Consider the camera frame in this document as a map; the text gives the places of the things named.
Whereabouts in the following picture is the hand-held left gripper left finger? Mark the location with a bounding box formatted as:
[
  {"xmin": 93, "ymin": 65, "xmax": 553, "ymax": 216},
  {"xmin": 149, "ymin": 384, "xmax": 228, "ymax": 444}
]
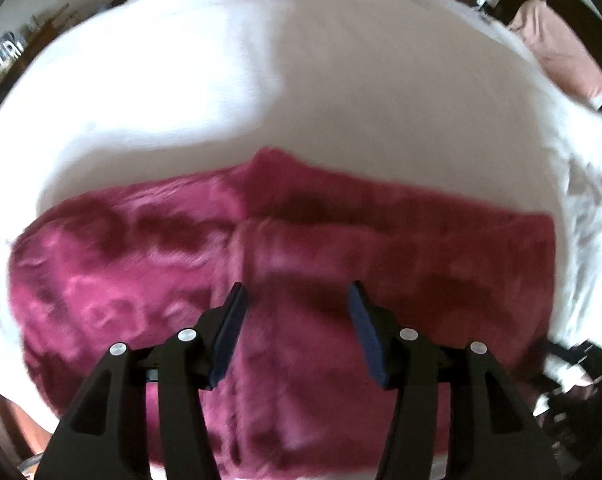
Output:
[{"xmin": 33, "ymin": 281, "xmax": 250, "ymax": 480}]

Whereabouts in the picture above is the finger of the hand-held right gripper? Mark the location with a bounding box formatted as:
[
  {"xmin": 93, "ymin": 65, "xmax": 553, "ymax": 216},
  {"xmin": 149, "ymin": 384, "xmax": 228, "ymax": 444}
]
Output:
[{"xmin": 542, "ymin": 340, "xmax": 602, "ymax": 378}]

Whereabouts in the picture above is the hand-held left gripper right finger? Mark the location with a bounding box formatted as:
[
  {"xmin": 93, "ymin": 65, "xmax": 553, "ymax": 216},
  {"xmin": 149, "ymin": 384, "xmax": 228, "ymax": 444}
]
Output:
[{"xmin": 347, "ymin": 281, "xmax": 565, "ymax": 480}]

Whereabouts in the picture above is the crimson fuzzy blanket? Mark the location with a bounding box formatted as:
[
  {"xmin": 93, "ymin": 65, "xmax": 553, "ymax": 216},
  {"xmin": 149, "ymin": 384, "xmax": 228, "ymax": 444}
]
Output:
[{"xmin": 6, "ymin": 147, "xmax": 556, "ymax": 467}]

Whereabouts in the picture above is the white crumpled duvet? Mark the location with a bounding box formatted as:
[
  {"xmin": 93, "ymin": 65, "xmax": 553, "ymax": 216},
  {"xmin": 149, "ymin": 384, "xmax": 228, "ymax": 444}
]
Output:
[{"xmin": 531, "ymin": 60, "xmax": 602, "ymax": 391}]

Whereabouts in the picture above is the white bed sheet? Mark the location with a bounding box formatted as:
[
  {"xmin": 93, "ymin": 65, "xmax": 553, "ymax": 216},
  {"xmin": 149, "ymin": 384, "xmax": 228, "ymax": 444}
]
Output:
[{"xmin": 0, "ymin": 0, "xmax": 602, "ymax": 480}]

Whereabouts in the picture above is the pink pillow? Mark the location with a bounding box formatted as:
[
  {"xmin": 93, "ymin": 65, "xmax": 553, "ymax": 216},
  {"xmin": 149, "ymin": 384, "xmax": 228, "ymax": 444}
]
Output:
[{"xmin": 508, "ymin": 0, "xmax": 602, "ymax": 104}]

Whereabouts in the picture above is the wooden desk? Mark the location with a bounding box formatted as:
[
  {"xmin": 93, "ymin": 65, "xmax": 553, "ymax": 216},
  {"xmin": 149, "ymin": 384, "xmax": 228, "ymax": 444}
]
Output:
[{"xmin": 0, "ymin": 2, "xmax": 126, "ymax": 111}]

